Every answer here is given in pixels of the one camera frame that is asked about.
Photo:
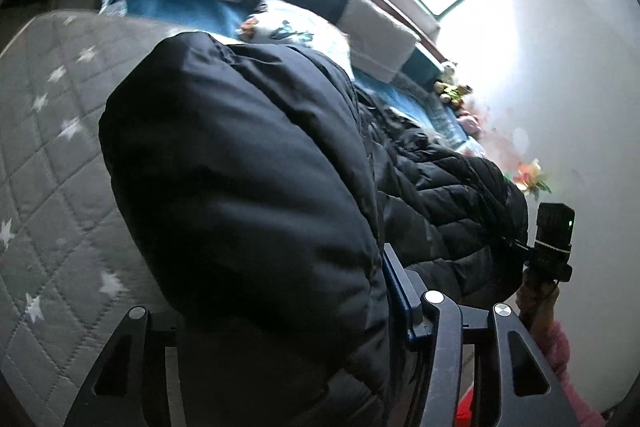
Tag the short teal headboard cushion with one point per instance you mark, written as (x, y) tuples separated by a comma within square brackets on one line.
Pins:
[(425, 67)]

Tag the grey star quilted blanket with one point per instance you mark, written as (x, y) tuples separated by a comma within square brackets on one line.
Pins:
[(50, 157)]

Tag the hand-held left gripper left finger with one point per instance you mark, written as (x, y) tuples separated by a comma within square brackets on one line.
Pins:
[(140, 357)]

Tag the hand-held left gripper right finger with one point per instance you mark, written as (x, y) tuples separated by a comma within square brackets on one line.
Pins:
[(395, 287)]

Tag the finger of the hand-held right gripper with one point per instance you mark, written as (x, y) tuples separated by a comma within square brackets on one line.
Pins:
[(520, 246)]

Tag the person's right hand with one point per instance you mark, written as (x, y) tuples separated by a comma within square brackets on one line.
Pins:
[(537, 307)]

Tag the orange flower toy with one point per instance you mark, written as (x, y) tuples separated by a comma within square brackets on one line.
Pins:
[(530, 177)]

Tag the small butterfly print pillow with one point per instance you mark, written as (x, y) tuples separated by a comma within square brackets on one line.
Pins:
[(290, 27)]

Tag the row of colourful plush toys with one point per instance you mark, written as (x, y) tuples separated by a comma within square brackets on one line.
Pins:
[(455, 92)]

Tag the red object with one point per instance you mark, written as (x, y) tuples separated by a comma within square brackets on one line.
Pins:
[(465, 407)]

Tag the grey headboard cushion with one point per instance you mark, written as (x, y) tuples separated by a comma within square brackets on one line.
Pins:
[(380, 37)]

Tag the black puffer jacket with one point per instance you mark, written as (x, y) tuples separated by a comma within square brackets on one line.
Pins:
[(240, 182)]

